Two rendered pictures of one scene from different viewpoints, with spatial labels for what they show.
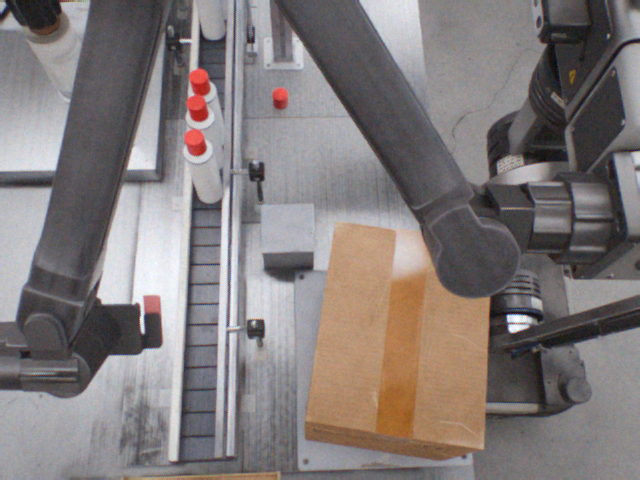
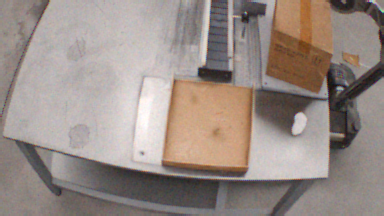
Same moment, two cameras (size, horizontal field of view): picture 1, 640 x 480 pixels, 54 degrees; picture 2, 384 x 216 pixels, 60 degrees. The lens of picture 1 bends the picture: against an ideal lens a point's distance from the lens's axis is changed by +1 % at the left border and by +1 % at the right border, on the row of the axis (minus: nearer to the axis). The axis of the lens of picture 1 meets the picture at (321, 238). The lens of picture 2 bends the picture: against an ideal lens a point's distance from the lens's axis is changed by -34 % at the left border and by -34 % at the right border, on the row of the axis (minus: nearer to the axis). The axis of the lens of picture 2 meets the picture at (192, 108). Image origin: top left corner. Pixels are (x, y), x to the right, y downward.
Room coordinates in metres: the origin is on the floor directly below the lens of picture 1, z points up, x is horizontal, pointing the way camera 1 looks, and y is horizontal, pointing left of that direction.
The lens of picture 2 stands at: (-0.83, 0.13, 2.16)
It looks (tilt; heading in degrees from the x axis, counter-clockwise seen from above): 60 degrees down; 7
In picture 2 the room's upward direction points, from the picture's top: 5 degrees clockwise
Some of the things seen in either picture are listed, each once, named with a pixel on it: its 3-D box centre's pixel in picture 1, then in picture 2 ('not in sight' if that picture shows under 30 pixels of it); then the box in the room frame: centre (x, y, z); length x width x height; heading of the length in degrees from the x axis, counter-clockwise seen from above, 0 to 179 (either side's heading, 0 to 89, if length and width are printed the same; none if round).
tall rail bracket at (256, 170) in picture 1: (247, 183); not in sight; (0.56, 0.15, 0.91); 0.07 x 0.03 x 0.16; 95
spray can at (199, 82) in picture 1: (206, 110); not in sight; (0.67, 0.23, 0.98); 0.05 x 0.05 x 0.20
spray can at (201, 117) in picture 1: (205, 134); not in sight; (0.61, 0.23, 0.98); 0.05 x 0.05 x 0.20
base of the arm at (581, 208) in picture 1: (564, 218); not in sight; (0.26, -0.23, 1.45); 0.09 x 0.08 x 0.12; 3
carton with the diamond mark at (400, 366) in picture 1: (392, 347); (301, 35); (0.24, -0.13, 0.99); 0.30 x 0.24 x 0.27; 175
